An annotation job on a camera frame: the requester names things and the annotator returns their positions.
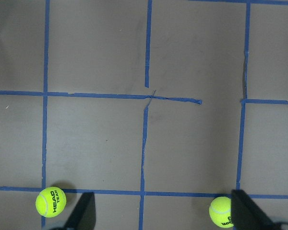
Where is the tennis ball centre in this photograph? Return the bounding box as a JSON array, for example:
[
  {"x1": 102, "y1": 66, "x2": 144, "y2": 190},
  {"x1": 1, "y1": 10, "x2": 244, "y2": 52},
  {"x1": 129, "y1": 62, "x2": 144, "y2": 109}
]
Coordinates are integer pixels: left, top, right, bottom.
[{"x1": 36, "y1": 187, "x2": 67, "y2": 218}]

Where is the tennis ball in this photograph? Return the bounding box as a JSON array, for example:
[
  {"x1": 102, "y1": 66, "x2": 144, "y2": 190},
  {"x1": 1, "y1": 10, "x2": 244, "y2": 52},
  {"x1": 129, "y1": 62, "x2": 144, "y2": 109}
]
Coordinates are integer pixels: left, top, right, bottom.
[
  {"x1": 36, "y1": 187, "x2": 67, "y2": 218},
  {"x1": 209, "y1": 196, "x2": 234, "y2": 228}
]

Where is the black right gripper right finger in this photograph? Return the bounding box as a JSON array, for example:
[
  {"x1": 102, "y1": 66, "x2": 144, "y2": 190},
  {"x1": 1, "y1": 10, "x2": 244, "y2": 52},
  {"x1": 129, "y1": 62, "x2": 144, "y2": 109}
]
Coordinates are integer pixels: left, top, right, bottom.
[{"x1": 231, "y1": 190, "x2": 275, "y2": 230}]

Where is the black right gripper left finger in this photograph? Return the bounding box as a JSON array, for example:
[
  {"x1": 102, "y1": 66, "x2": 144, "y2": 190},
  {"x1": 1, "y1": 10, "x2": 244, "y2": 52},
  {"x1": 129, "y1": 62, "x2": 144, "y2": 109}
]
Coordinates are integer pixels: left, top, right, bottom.
[{"x1": 63, "y1": 192, "x2": 96, "y2": 230}]

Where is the tennis ball front right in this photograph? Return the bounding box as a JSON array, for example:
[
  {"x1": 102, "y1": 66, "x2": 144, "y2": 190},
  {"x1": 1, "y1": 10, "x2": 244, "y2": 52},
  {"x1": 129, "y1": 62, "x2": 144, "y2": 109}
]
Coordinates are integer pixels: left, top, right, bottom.
[{"x1": 209, "y1": 196, "x2": 234, "y2": 228}]

